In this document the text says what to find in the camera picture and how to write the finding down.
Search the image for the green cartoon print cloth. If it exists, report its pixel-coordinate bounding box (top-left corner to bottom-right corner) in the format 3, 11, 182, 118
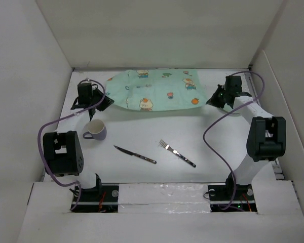
106, 69, 207, 111

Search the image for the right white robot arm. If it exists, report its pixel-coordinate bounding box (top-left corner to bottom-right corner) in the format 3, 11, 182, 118
207, 73, 286, 199

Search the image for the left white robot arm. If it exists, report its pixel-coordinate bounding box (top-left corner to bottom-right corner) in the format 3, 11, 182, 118
37, 79, 115, 190

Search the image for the green floral plate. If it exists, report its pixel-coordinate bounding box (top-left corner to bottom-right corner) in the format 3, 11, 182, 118
222, 107, 240, 116

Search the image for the purple ceramic mug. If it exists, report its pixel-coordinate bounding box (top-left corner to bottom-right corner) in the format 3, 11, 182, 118
83, 119, 107, 141

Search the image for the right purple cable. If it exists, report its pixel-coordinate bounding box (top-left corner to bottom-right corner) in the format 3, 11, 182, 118
203, 71, 266, 211

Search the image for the silver fork black handle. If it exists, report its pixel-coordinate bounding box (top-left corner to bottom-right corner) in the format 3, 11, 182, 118
159, 139, 196, 168

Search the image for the black handled table knife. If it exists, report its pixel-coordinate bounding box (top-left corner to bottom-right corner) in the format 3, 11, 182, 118
114, 145, 157, 165

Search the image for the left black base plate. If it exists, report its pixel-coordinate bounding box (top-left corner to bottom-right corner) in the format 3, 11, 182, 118
71, 184, 119, 213

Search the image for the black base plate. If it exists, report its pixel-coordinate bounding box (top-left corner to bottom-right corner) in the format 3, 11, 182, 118
71, 184, 119, 213
203, 183, 257, 213

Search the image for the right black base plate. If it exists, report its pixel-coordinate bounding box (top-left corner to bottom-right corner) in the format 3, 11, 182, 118
203, 183, 257, 213

